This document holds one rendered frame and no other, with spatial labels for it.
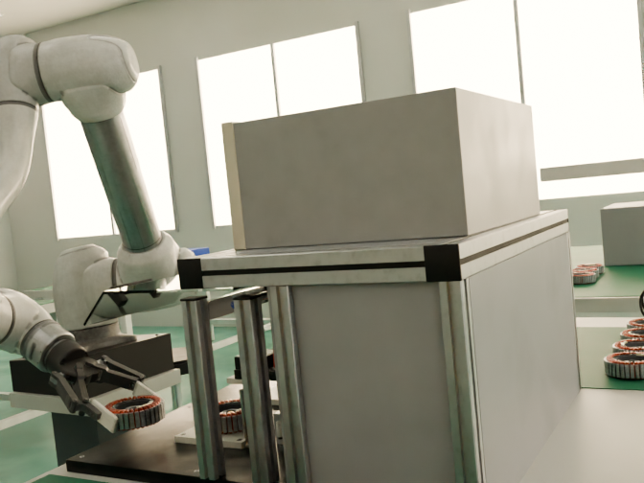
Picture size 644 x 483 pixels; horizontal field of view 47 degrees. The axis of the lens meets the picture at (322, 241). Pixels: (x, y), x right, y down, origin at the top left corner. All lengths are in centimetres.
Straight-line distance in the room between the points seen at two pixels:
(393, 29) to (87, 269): 474
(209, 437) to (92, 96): 85
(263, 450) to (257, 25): 615
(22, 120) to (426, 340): 108
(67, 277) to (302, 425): 111
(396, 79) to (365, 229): 529
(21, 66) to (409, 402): 114
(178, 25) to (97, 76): 595
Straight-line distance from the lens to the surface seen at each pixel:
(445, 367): 96
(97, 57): 170
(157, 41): 779
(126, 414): 138
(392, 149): 106
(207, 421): 118
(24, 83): 174
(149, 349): 207
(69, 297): 205
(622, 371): 167
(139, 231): 191
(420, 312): 95
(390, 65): 638
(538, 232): 131
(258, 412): 112
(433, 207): 104
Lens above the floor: 119
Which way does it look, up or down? 4 degrees down
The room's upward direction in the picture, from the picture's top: 6 degrees counter-clockwise
